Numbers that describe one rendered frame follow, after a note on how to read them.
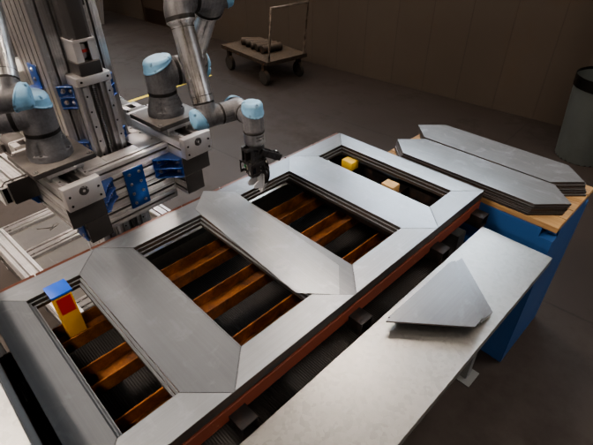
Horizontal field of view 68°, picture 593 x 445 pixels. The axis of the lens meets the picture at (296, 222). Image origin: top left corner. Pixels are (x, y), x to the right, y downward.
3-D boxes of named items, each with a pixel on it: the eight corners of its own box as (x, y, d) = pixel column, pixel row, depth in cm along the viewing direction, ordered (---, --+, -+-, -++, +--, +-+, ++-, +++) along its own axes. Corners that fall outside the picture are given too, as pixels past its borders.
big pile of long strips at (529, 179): (594, 187, 183) (599, 175, 180) (557, 229, 161) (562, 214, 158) (427, 130, 229) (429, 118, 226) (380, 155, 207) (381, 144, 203)
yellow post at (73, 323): (90, 335, 138) (71, 291, 126) (74, 344, 135) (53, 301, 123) (84, 327, 140) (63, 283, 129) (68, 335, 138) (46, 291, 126)
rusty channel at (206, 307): (409, 189, 205) (409, 180, 202) (34, 440, 112) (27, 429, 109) (394, 183, 209) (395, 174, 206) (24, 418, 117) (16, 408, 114)
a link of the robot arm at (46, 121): (60, 131, 150) (46, 93, 142) (16, 139, 146) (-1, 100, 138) (60, 118, 159) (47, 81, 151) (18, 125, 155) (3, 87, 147)
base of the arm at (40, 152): (20, 154, 158) (10, 129, 152) (62, 140, 167) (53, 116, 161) (39, 169, 150) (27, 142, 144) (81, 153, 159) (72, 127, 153)
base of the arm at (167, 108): (141, 113, 188) (136, 90, 182) (170, 102, 197) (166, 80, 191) (161, 122, 180) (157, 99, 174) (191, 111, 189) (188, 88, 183)
